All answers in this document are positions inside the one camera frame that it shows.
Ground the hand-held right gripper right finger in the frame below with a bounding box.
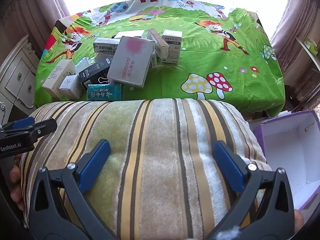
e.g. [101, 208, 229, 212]
[207, 140, 295, 240]

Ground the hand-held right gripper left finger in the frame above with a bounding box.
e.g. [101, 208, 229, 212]
[29, 139, 118, 240]

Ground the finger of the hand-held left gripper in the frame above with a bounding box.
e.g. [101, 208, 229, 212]
[15, 119, 58, 143]
[0, 117, 35, 133]

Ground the tall white box grey logo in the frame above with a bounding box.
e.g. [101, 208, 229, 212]
[42, 59, 76, 100]

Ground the purple storage box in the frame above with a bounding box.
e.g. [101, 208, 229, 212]
[251, 110, 320, 213]

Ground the teal green carton box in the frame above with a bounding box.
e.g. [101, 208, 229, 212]
[86, 83, 125, 102]

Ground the person's left hand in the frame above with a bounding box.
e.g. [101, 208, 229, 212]
[9, 154, 27, 212]

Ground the small white cube box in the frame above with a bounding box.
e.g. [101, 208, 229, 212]
[59, 74, 83, 100]

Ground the white carved cabinet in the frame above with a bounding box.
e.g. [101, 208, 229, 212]
[0, 34, 43, 123]

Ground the striped plush pillow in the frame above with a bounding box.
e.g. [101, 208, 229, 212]
[19, 99, 273, 240]

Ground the black carton box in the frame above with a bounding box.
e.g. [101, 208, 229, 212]
[78, 56, 113, 90]

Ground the green cartoon printed cloth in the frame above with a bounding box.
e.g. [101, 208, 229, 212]
[35, 0, 285, 118]

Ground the small white blue box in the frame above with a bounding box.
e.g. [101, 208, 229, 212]
[148, 53, 158, 69]

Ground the plain white box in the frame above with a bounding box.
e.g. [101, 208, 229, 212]
[114, 29, 147, 40]

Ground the white desk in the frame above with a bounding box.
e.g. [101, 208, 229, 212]
[295, 36, 320, 74]

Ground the green tissue box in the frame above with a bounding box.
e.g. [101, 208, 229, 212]
[303, 37, 320, 53]

